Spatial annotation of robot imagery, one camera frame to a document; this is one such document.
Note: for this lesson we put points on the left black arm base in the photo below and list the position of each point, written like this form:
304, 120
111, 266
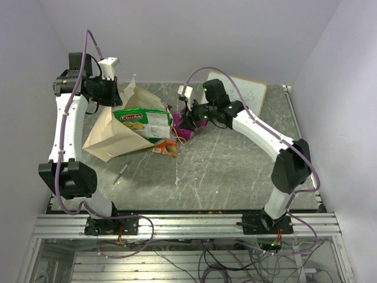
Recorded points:
116, 225

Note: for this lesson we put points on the purple grape candy bag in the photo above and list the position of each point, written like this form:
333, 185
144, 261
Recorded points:
184, 129

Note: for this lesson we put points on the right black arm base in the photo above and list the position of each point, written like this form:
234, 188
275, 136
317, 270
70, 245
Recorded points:
257, 222

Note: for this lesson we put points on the large green Chiaba chips bag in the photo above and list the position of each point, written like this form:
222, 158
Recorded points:
150, 124

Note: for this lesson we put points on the grey pen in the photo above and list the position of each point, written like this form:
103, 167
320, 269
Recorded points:
121, 173

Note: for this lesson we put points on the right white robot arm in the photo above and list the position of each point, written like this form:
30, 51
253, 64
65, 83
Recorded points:
290, 156

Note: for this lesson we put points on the orange mango snack bag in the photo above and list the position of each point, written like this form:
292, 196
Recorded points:
165, 147

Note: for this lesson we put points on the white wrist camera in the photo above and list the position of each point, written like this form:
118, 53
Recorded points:
184, 92
108, 66

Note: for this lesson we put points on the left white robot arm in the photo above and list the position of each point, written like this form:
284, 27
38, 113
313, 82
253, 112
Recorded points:
73, 183

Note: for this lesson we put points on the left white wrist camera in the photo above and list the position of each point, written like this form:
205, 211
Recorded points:
108, 66

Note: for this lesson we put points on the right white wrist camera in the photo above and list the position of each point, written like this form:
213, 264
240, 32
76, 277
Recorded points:
184, 92

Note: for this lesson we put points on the aluminium rail frame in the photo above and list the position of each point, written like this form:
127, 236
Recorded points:
187, 208

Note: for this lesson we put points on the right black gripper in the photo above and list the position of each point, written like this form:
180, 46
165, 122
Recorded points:
189, 122

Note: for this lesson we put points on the beige paper bag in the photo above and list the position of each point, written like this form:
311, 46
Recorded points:
109, 138

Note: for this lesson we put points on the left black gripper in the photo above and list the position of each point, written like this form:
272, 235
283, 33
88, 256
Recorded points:
114, 99

